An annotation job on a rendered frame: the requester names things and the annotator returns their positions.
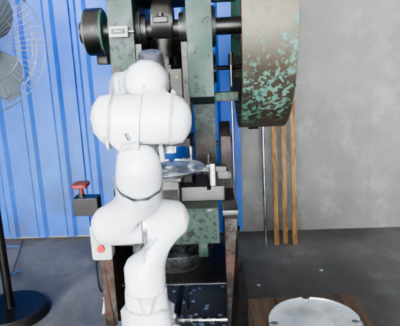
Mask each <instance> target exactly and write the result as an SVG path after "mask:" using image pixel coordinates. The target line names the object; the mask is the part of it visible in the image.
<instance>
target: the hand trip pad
mask: <svg viewBox="0 0 400 326"><path fill-rule="evenodd" d="M89 185H90V181H88V180H79V181H76V182H74V183H73V184H72V185H71V188H72V189H79V192H80V195H82V194H84V193H83V189H84V188H87V187H88V186H89Z"/></svg>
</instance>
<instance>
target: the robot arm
mask: <svg viewBox="0 0 400 326"><path fill-rule="evenodd" d="M171 91H172V87H171V83H170V73H169V72H168V71H167V70H166V66H165V62H164V58H163V55H162V51H160V50H157V49H146V50H142V51H140V52H139V53H138V61H137V62H136V63H134V64H132V65H131V66H129V68H128V69H127V70H125V71H124V72H116V73H114V74H113V75H112V77H111V78H110V81H109V94H105V95H100V96H99V97H98V98H97V99H96V101H95V102H94V104H93V106H92V109H91V115H90V120H91V124H92V127H93V133H94V134H95V135H96V136H97V138H98V139H99V140H100V141H101V142H103V143H104V144H105V145H106V148H107V149H108V150H109V151H110V149H111V147H112V146H114V147H115V149H116V150H117V163H116V172H115V194H116V195H115V197H114V199H113V200H112V201H111V202H109V203H107V204H106V205H104V206H102V207H101V208H99V209H97V211H96V212H95V214H94V215H93V218H92V220H91V232H92V235H93V237H94V238H95V239H96V240H97V241H98V242H99V243H100V244H101V245H132V244H140V243H142V242H143V244H145V245H144V246H143V247H142V248H141V249H140V250H139V251H138V252H136V253H134V254H133V255H132V256H131V257H130V258H128V259H127V261H126V264H125V266H124V278H125V286H126V289H125V305H124V306H123V308H122V310H121V318H122V326H180V325H177V324H176V323H175V318H176V314H175V312H174V303H172V302H171V301H170V300H169V299H168V292H167V284H166V260H167V257H168V254H169V252H170V249H171V247H172V246H173V245H174V244H175V242H176V241H177V240H178V239H179V238H180V237H181V236H182V235H183V234H185V233H186V231H187V227H188V223H189V218H190V217H189V214H188V210H187V209H186V207H185V205H184V204H183V203H181V202H180V201H175V200H167V199H162V192H163V170H162V166H161V162H164V160H165V156H164V153H166V152H167V145H168V144H169V145H172V144H179V143H183V142H184V141H185V140H186V138H187V137H188V135H189V133H190V130H191V126H192V114H191V111H190V108H189V105H188V104H187V103H186V101H185V100H184V99H183V98H181V97H179V96H177V95H176V91H173V94H171ZM141 144H150V145H151V146H152V145H154V146H155V147H156V150H155V149H154V148H152V147H151V146H144V145H141ZM157 153H159V155H160V159H159V156H158V154H157Z"/></svg>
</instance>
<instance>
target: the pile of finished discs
mask: <svg viewBox="0 0 400 326"><path fill-rule="evenodd" d="M359 318H360V317H359V316H358V314H357V313H356V312H354V311H353V310H351V309H350V308H349V307H347V306H345V305H343V304H341V303H338V302H336V301H332V300H330V299H324V298H314V297H309V298H307V299H305V298H304V299H302V297H301V298H293V299H288V300H285V301H283V302H281V303H279V304H277V305H276V306H275V307H274V308H273V309H272V310H271V311H270V314H269V326H363V322H362V321H361V320H360V319H359Z"/></svg>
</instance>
